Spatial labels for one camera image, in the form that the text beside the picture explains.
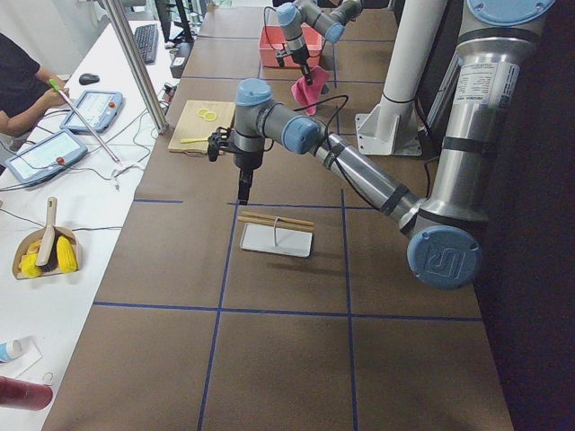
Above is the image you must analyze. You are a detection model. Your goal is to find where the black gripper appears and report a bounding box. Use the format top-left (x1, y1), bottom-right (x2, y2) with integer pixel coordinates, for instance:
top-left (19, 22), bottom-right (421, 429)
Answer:
top-left (207, 127), bottom-right (265, 206)
top-left (275, 47), bottom-right (314, 85)

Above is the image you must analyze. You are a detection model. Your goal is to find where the pink and grey cloth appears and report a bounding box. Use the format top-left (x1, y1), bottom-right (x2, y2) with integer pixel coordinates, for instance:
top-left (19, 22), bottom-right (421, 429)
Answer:
top-left (291, 66), bottom-right (329, 116)

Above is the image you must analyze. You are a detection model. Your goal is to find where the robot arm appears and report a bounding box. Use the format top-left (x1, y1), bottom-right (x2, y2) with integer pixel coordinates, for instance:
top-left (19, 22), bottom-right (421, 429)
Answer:
top-left (276, 0), bottom-right (363, 85)
top-left (208, 1), bottom-right (552, 289)

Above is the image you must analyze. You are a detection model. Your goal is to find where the pink plastic bin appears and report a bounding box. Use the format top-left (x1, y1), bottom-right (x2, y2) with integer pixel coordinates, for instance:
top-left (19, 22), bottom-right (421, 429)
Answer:
top-left (259, 24), bottom-right (323, 68)

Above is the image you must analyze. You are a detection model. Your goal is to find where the bamboo cutting board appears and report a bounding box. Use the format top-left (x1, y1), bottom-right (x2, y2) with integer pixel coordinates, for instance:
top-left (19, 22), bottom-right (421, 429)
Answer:
top-left (168, 100), bottom-right (235, 156)

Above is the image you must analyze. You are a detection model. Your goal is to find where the yellow plastic knife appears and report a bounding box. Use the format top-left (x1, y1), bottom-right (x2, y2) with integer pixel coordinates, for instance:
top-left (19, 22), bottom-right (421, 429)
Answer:
top-left (180, 136), bottom-right (209, 144)

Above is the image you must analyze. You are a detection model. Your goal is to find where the white towel rack tray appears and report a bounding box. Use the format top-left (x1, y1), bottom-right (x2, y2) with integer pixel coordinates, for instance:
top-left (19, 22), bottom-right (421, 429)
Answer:
top-left (240, 224), bottom-right (313, 258)

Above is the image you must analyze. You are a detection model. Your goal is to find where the teach pendant tablet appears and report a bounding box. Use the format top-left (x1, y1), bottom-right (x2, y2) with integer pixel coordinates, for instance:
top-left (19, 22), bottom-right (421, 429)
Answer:
top-left (6, 130), bottom-right (88, 186)
top-left (60, 90), bottom-right (124, 135)

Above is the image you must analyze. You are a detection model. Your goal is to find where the black keyboard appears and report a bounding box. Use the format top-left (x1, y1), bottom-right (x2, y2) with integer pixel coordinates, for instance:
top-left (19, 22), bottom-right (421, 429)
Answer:
top-left (134, 24), bottom-right (158, 65)

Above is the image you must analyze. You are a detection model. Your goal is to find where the black computer mouse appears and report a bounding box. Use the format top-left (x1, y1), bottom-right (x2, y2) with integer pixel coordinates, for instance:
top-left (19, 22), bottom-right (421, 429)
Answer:
top-left (78, 73), bottom-right (100, 85)

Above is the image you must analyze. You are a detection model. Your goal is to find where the brown dustpan with toys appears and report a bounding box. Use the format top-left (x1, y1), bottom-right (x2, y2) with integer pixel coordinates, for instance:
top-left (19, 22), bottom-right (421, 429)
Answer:
top-left (13, 197), bottom-right (82, 279)

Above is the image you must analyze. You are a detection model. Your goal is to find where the seated person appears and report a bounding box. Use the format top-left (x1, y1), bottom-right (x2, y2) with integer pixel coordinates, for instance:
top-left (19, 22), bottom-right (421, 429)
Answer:
top-left (1, 34), bottom-right (69, 137)

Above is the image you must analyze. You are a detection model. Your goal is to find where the white tube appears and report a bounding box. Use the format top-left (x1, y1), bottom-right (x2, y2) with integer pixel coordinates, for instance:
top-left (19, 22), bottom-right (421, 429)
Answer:
top-left (0, 339), bottom-right (23, 364)

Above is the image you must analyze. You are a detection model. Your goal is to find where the red bottle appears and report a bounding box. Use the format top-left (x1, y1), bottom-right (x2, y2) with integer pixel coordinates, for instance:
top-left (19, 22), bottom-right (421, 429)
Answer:
top-left (0, 376), bottom-right (53, 411)

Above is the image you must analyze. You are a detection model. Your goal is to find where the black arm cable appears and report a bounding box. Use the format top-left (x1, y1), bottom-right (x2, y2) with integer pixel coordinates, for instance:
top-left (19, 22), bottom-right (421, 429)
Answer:
top-left (309, 94), bottom-right (432, 216)

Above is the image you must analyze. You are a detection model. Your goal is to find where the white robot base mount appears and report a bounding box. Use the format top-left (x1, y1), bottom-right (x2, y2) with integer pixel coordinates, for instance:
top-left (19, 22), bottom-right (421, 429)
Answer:
top-left (356, 0), bottom-right (447, 156)

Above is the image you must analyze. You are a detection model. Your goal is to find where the aluminium camera post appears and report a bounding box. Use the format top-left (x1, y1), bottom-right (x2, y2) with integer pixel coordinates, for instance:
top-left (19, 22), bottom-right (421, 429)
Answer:
top-left (102, 0), bottom-right (169, 135)

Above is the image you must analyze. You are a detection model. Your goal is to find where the green handled grabber stick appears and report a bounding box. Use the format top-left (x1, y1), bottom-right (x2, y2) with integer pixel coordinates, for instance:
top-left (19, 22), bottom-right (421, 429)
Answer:
top-left (49, 78), bottom-right (121, 167)

